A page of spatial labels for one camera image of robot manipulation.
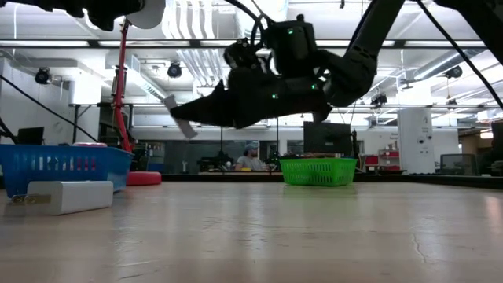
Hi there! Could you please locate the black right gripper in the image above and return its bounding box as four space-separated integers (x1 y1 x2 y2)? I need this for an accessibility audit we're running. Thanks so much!
169 65 334 130

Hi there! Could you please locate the white wall charger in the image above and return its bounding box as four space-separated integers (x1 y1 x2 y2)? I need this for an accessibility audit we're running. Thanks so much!
10 180 115 216

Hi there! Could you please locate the black ceiling spotlight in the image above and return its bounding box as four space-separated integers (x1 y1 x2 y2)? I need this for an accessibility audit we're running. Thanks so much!
444 64 464 80
167 61 184 79
34 68 51 85

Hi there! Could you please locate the person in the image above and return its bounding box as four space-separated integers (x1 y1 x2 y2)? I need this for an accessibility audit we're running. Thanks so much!
477 148 503 177
234 143 273 173

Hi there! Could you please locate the red desk lamp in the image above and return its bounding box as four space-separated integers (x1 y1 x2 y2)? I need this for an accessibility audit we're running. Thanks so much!
112 0 167 187

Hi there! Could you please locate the black monitor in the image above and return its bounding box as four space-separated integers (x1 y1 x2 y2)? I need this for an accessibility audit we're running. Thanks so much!
303 120 354 157
16 126 45 145

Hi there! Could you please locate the blue plastic basket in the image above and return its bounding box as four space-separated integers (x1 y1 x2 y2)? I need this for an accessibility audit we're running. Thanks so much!
0 143 134 199

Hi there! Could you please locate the green plastic basket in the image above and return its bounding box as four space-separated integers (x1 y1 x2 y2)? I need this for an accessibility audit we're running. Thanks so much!
278 157 358 188

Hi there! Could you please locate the red shelf cart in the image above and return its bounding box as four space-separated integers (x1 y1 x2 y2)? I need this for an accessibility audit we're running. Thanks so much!
365 148 401 172

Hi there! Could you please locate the white round column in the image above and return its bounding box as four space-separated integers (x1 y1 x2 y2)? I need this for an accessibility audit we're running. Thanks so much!
397 108 436 175

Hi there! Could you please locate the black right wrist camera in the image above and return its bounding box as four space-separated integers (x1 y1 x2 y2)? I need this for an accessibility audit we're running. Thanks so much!
222 37 263 72

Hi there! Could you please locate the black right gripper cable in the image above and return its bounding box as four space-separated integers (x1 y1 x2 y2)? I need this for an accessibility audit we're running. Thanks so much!
226 0 278 42

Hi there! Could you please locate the black aluminium rig frame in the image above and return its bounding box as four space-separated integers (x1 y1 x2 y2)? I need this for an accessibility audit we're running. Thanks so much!
0 38 503 190

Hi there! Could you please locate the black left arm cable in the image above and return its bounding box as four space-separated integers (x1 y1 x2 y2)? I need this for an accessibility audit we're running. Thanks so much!
0 73 100 144

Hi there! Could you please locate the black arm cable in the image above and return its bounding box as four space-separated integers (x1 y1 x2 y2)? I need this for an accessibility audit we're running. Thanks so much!
0 73 100 144
415 0 503 110

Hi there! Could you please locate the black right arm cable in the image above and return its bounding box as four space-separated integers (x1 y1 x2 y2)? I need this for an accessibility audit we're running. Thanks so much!
415 0 503 110

